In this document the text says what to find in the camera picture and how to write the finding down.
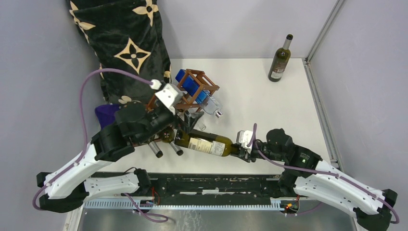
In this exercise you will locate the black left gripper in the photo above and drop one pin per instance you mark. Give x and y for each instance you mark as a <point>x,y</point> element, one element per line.
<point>190,119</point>

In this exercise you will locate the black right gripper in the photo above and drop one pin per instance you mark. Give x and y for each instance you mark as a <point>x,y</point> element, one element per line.
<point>245,156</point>

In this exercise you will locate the tall clear glass bottle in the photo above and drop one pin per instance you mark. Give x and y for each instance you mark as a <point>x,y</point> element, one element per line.
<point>200,125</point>

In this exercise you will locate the green wine bottle black cap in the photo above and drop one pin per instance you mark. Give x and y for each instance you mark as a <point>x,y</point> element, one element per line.
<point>206,143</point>

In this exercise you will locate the brown wooden wine rack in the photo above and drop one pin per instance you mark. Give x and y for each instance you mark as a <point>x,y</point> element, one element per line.
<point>177,124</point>

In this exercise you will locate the blue square vodka bottle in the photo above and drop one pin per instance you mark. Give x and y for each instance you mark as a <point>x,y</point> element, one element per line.
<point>200,90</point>

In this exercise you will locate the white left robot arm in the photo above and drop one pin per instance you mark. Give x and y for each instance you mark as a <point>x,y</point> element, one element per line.
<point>74,184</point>

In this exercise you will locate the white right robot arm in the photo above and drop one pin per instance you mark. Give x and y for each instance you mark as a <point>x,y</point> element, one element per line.
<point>305,173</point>

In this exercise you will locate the green wine bottle grey cap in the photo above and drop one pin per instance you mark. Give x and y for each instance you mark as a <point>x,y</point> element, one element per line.
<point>280,60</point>

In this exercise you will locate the purple cloth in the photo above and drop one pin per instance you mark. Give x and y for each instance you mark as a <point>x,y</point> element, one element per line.
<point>106,114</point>

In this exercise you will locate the black floral plush blanket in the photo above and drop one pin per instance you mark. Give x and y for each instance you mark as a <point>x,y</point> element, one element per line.
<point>125,35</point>

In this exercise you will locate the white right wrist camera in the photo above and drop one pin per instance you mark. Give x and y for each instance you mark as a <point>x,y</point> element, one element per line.
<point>245,139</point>

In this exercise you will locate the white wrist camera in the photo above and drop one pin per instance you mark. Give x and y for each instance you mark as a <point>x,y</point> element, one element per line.
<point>245,139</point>
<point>170,95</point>

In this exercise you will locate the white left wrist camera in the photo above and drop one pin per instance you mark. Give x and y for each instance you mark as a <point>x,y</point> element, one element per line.
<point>170,95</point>

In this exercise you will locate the grey slotted cable duct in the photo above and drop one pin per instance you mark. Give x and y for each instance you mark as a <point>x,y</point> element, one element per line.
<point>118,203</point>

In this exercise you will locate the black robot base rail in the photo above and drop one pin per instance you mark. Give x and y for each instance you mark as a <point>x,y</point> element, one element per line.
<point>213,189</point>

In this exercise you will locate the grey aluminium wall rail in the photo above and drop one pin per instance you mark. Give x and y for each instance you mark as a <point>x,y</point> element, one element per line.
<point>325,29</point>

